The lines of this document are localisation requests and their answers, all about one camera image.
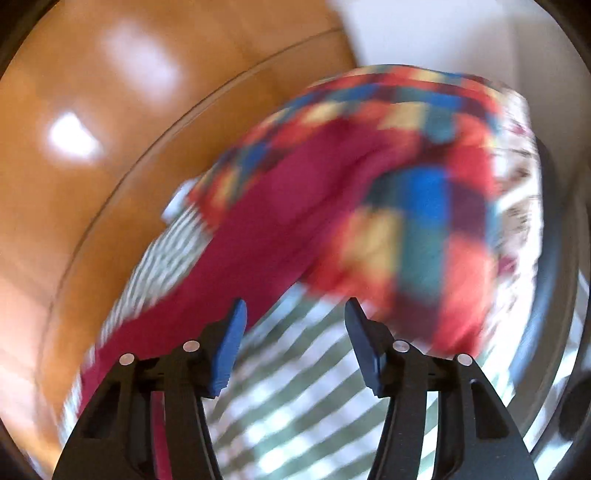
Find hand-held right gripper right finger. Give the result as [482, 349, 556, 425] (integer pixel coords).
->
[345, 297, 539, 480]

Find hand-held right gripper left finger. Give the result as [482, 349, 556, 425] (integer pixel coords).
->
[52, 298, 248, 480]

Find red cloth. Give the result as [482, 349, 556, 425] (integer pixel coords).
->
[65, 119, 416, 480]

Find multicoloured plaid cloth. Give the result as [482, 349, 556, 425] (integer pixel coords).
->
[188, 65, 514, 357]

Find green checked tablecloth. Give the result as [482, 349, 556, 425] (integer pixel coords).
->
[60, 203, 548, 480]

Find white floral cloth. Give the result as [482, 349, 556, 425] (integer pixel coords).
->
[489, 88, 546, 289]

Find wooden wardrobe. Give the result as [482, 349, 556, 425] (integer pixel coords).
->
[0, 0, 366, 462]

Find dark curved chair frame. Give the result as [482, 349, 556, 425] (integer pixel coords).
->
[508, 138, 583, 386]

